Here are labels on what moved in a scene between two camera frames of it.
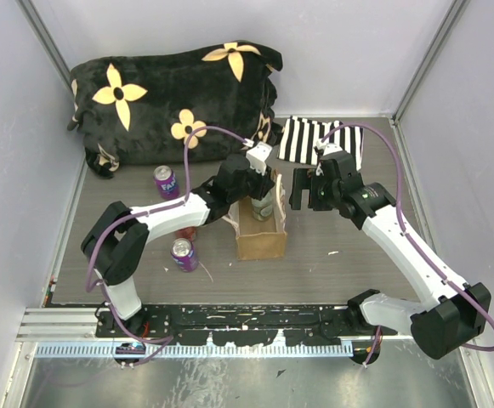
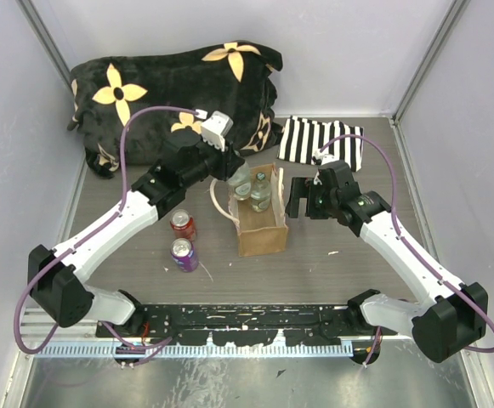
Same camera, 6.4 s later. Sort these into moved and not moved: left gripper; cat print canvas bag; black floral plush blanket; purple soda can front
Moved: left gripper
Not moved: black floral plush blanket; cat print canvas bag; purple soda can front
